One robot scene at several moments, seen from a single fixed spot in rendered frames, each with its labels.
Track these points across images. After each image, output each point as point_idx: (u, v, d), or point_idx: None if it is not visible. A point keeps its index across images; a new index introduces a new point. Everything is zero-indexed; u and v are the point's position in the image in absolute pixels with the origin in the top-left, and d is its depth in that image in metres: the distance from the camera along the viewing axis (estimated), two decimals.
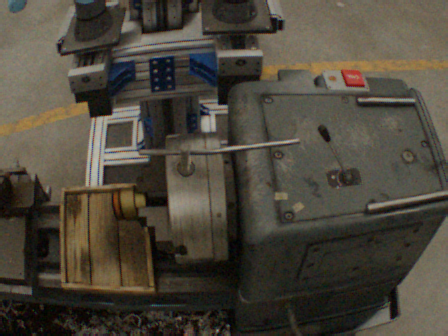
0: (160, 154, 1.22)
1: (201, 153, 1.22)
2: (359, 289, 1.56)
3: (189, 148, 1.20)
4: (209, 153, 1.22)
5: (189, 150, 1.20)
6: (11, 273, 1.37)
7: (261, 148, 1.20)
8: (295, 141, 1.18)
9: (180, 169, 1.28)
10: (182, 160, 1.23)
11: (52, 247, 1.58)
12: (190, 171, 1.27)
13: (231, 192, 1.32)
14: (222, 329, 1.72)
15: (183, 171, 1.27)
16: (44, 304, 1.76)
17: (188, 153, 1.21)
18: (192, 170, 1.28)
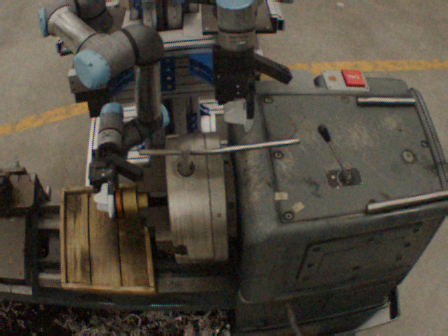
0: (160, 154, 1.22)
1: (201, 153, 1.22)
2: (359, 289, 1.56)
3: (189, 148, 1.20)
4: (209, 153, 1.22)
5: (189, 150, 1.20)
6: (11, 273, 1.37)
7: (261, 148, 1.20)
8: (295, 141, 1.18)
9: (180, 169, 1.28)
10: (182, 160, 1.23)
11: (52, 247, 1.58)
12: (190, 171, 1.27)
13: (231, 192, 1.32)
14: (222, 329, 1.72)
15: (183, 171, 1.27)
16: (44, 304, 1.76)
17: (188, 153, 1.21)
18: (192, 170, 1.28)
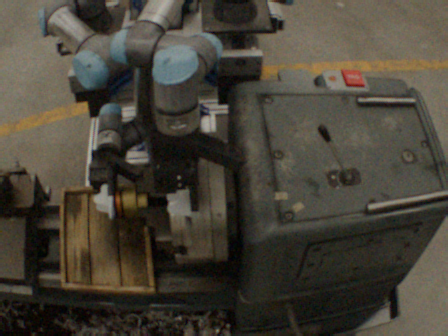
0: None
1: None
2: (359, 289, 1.56)
3: None
4: None
5: None
6: (11, 273, 1.37)
7: (185, 215, 1.12)
8: (188, 242, 1.07)
9: None
10: None
11: (52, 247, 1.58)
12: None
13: (231, 192, 1.32)
14: (222, 329, 1.72)
15: None
16: (44, 304, 1.76)
17: None
18: None
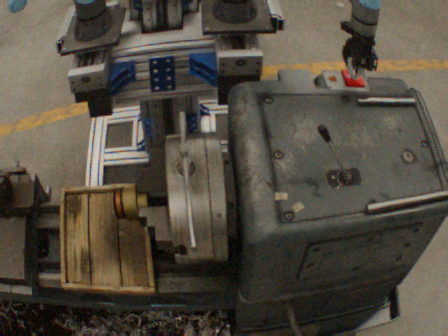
0: (180, 131, 1.24)
1: (183, 166, 1.20)
2: (359, 289, 1.56)
3: (183, 151, 1.20)
4: (183, 173, 1.19)
5: (181, 152, 1.20)
6: (11, 273, 1.37)
7: (187, 215, 1.12)
8: (191, 243, 1.07)
9: None
10: (180, 154, 1.24)
11: (52, 247, 1.58)
12: (182, 172, 1.27)
13: (231, 192, 1.32)
14: (222, 329, 1.72)
15: (181, 166, 1.28)
16: (44, 304, 1.76)
17: (180, 153, 1.21)
18: (183, 173, 1.27)
